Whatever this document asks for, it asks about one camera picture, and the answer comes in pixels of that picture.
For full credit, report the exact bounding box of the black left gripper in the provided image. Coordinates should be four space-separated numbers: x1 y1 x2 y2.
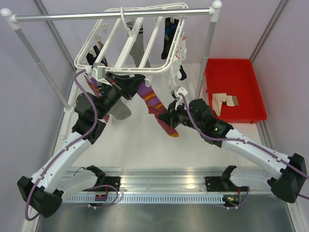
96 71 146 119

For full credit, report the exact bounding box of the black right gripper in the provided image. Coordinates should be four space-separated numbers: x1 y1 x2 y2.
158 99 203 131

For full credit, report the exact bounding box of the purple striped sock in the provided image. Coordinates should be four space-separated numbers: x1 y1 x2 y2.
84 74 106 113
137 81 179 137

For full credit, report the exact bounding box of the grey sock with black stripes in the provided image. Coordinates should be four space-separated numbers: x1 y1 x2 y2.
110 99 131 120

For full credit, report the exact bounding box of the white plastic clip hanger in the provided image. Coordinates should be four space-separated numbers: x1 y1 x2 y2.
74 2 188 75

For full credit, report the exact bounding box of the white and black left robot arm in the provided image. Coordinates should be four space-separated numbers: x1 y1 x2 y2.
17 71 145 221

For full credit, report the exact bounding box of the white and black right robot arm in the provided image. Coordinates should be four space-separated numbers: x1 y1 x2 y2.
159 99 309 203

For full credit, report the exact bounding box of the grey sock back row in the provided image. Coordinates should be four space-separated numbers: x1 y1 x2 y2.
129 26 144 67

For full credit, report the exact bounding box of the black sock back left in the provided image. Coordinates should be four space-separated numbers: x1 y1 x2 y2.
86 45 100 65

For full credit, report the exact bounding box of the brown and beige back sock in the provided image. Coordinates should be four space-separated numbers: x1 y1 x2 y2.
98 41 108 67

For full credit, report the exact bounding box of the black and blue patterned sock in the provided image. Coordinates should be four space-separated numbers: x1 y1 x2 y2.
161 17 179 60

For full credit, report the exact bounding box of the red plastic bin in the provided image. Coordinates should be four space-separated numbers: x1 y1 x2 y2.
205 58 267 124

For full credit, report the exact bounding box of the silver and white clothes rack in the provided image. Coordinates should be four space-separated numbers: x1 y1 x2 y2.
0 0 223 140

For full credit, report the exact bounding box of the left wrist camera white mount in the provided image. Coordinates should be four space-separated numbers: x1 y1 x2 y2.
92 63 106 82

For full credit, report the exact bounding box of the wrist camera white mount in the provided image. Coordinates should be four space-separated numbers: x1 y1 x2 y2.
171 86 188 110
92 63 106 82

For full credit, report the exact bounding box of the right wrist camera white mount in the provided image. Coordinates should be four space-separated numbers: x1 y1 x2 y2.
171 86 188 110

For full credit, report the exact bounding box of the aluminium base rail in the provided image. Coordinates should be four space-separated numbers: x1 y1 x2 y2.
37 166 296 194

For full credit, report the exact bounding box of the white slotted cable duct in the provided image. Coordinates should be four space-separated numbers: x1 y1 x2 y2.
64 193 225 204

